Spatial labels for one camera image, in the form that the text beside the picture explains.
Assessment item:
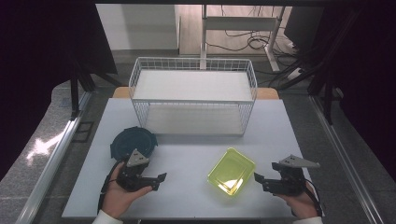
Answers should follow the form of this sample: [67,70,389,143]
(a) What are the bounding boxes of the person's right hand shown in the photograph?
[275,182,319,220]

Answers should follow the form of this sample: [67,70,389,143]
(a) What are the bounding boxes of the white desk frame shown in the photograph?
[200,4,286,73]

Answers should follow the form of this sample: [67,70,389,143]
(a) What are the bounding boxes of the aluminium rail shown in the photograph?
[14,91,93,224]
[309,94,383,224]

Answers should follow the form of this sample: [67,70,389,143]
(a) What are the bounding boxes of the green lidded plastic container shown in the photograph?
[206,147,257,197]

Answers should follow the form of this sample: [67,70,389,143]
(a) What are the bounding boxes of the dark blue round container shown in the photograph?
[109,125,159,161]

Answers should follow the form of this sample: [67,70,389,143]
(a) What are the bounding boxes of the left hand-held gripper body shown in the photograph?
[115,148,151,192]

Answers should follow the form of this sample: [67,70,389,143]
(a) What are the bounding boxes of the bundle of black floor cables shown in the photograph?
[205,5,301,53]

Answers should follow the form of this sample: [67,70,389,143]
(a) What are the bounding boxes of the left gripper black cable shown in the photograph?
[97,160,125,216]

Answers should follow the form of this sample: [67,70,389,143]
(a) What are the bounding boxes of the person's left hand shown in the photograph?
[101,171,153,219]

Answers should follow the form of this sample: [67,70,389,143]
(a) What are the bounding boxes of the black curtain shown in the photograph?
[0,0,119,182]
[321,0,396,183]

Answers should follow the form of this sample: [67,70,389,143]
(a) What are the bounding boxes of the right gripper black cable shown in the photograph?
[306,178,324,217]

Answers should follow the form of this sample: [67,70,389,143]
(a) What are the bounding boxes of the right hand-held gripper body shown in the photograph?
[270,154,321,197]

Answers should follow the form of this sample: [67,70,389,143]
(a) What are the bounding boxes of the white power strip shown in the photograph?
[285,67,304,81]

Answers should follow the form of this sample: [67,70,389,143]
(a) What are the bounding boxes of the black metal stand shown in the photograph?
[307,69,344,126]
[69,59,123,121]

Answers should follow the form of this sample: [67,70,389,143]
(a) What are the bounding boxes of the white wire rack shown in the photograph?
[128,56,259,137]

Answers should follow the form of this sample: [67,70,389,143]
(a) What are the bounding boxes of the white cabinet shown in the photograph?
[95,3,182,51]

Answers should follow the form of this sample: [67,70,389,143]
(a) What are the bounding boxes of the wooden table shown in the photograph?
[111,86,280,101]

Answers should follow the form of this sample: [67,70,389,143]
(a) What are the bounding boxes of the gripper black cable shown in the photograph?
[306,178,324,217]
[97,160,125,216]

